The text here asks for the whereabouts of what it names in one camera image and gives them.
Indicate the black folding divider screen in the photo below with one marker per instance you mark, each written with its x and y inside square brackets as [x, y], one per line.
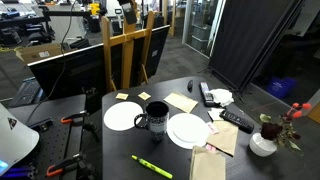
[246, 40]

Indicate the yellow sticky note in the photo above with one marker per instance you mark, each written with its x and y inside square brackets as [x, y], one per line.
[144, 96]
[122, 96]

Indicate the black keyboard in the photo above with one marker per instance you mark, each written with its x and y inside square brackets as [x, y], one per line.
[25, 93]

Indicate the large black monitor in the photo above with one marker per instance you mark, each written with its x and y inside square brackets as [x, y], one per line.
[73, 73]

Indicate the orange black clamp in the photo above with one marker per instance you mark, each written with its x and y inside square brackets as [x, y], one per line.
[53, 171]
[65, 119]

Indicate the black remote control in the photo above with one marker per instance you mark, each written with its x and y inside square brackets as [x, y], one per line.
[236, 121]

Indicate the wooden post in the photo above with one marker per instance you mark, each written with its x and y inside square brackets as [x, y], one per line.
[172, 20]

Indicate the dark red rose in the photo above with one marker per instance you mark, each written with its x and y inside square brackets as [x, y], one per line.
[270, 130]

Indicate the orange berry sprig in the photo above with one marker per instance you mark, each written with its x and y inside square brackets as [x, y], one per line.
[297, 114]

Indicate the cardboard box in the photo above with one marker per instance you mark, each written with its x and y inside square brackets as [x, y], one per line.
[36, 53]

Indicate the black speckled mug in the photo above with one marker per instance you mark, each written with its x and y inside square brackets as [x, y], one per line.
[156, 125]

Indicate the grey button remote control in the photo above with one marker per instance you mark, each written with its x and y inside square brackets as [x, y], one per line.
[206, 95]

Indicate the tan paper envelope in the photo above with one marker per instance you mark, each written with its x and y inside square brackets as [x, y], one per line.
[180, 101]

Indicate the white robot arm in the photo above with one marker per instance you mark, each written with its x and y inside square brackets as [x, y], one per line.
[16, 140]

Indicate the small black oblong gadget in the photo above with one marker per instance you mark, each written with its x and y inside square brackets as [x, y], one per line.
[190, 86]

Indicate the blue bin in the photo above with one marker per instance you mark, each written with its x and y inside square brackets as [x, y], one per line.
[280, 87]

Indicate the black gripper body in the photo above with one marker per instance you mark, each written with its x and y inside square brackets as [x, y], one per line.
[128, 11]

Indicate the white paper slip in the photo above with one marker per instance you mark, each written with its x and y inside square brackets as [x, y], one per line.
[215, 114]

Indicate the pink packet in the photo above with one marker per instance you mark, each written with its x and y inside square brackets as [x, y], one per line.
[212, 128]
[210, 147]

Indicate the green highlighter pen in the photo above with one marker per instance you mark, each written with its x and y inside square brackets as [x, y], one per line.
[151, 166]

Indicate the crumpled white tissue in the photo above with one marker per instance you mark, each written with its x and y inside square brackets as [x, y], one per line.
[222, 96]

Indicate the grey storage crate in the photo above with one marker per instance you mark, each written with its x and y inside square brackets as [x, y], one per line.
[200, 45]
[202, 31]

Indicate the yellow machine part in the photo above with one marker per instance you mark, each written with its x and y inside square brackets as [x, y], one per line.
[95, 8]

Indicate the white rimmed plate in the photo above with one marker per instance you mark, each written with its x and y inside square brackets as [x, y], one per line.
[188, 130]

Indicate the black perforated mounting table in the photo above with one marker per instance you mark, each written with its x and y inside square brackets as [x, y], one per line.
[56, 140]

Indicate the flat white paper plate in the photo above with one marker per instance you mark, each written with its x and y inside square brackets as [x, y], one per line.
[120, 116]

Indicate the wooden easel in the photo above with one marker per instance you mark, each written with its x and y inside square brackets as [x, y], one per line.
[126, 50]

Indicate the small black bracket block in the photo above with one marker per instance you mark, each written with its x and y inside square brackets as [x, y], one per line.
[41, 125]

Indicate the brown paper bag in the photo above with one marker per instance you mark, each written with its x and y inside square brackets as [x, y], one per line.
[225, 136]
[206, 165]

